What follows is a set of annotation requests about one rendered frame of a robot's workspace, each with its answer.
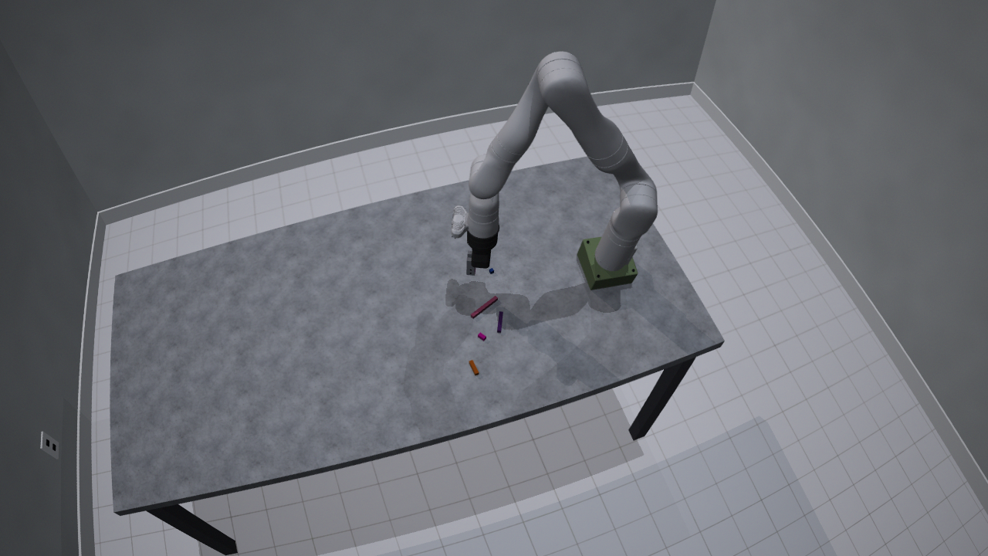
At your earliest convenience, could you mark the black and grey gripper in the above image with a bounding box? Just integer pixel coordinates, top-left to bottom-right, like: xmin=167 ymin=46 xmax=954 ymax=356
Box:
xmin=452 ymin=205 xmax=499 ymax=276

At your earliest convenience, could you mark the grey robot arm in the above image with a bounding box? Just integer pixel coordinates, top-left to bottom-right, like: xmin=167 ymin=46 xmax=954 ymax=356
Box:
xmin=469 ymin=52 xmax=658 ymax=271

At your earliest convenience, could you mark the pink rod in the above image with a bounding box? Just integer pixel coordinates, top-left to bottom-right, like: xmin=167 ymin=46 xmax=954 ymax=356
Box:
xmin=471 ymin=296 xmax=498 ymax=318

